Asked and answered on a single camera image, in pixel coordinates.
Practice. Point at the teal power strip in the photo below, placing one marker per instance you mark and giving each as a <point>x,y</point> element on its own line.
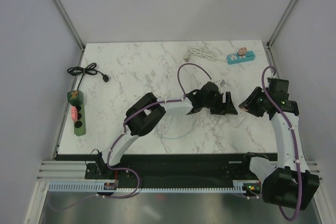
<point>236,58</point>

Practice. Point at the green power strip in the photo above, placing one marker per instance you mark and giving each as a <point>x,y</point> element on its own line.
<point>77,111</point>

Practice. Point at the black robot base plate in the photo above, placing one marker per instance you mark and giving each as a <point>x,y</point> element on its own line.
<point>140,167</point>

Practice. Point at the white power strip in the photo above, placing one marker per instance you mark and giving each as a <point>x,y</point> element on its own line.
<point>236,120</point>

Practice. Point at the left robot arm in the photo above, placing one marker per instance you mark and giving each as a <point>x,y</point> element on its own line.
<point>145,115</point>

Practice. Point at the white slotted cable duct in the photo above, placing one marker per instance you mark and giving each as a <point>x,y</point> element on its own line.
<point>158,185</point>

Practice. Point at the beige brown plug adapter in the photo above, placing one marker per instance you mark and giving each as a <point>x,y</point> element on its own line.
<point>242,51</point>

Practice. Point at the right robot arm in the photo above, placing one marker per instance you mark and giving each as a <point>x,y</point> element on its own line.
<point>289,183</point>

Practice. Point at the pink plug in green strip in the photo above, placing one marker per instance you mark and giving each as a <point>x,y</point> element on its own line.
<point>74,114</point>

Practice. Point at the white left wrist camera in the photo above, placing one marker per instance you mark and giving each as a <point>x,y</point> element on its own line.
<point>222,83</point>

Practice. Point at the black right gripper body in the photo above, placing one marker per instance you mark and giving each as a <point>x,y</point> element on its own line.
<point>262,100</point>

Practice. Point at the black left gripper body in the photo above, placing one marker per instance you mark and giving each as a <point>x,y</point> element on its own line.
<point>215,105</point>

